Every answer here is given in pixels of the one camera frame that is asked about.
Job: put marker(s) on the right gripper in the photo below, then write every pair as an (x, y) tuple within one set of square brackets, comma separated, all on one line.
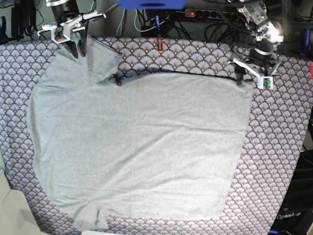
[(77, 24)]

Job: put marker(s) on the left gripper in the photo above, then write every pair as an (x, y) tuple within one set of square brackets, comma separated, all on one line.
[(254, 67)]

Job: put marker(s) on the light grey T-shirt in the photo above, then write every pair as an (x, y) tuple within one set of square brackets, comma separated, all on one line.
[(158, 146)]

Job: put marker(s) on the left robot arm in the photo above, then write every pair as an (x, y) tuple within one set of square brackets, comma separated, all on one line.
[(264, 38)]

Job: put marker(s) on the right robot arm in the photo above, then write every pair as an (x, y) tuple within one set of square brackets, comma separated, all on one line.
[(64, 10)]

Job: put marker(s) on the black device top left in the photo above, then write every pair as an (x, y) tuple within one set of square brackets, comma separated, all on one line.
[(23, 18)]

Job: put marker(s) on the purple fan-pattern tablecloth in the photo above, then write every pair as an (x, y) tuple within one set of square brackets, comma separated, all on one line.
[(278, 122)]

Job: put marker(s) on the orange clamp right edge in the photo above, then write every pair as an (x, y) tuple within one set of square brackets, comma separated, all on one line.
[(311, 70)]

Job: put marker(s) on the black power strip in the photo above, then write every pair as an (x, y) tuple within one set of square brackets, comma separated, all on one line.
[(202, 14)]

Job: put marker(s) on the blue clamp right side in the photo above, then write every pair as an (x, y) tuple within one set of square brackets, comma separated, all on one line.
[(306, 42)]

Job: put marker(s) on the blue orange table clamp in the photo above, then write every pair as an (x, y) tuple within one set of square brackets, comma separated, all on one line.
[(159, 42)]

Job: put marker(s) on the black OpenArm box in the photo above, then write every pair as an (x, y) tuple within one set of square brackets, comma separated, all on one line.
[(295, 216)]

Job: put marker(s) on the white panel bottom left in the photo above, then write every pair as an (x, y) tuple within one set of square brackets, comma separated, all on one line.
[(16, 217)]

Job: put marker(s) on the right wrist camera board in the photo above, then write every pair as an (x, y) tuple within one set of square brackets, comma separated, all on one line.
[(57, 35)]

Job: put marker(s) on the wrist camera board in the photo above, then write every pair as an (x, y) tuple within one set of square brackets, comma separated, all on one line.
[(265, 82), (57, 35)]

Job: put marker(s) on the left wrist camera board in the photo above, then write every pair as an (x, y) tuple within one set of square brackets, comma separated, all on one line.
[(265, 82)]

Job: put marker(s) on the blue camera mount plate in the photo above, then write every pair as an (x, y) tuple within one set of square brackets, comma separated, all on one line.
[(152, 4)]

